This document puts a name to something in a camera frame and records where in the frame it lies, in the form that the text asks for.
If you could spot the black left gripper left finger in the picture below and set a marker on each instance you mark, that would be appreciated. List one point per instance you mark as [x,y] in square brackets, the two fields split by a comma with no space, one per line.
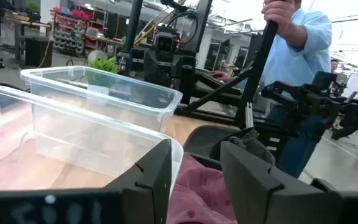
[148,180]

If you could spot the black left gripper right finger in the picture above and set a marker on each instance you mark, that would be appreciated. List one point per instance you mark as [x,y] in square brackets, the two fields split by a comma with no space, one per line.
[253,193]

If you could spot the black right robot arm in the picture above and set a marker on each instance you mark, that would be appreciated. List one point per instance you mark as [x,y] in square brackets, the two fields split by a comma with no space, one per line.
[202,28]

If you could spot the person's hand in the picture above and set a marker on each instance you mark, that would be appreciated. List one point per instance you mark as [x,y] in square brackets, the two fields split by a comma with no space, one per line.
[220,76]
[277,14]

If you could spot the green plant in white pot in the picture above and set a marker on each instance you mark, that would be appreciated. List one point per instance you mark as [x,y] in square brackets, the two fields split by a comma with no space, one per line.
[106,64]

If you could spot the clear plastic bin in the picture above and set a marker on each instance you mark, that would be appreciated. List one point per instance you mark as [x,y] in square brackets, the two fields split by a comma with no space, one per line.
[110,93]
[73,137]

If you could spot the white floor fan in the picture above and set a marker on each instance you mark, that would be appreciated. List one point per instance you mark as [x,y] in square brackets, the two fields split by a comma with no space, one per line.
[96,56]

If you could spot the red parts shelf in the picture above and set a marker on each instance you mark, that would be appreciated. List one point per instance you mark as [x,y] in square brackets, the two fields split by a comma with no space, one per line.
[73,31]

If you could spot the black floor cabinet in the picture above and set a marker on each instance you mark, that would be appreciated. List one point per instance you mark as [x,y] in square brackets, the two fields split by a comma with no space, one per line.
[38,52]

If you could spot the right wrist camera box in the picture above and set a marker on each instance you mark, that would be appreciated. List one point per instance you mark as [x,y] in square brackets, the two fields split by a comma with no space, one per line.
[166,42]

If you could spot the black frame post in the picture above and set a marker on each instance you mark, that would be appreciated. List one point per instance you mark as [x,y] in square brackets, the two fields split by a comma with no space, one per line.
[132,34]

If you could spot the black diagonal frame strut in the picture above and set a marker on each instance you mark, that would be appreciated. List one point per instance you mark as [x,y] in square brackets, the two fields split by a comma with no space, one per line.
[216,93]

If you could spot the black upright frame strut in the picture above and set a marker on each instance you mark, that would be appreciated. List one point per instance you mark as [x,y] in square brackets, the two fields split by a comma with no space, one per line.
[258,71]

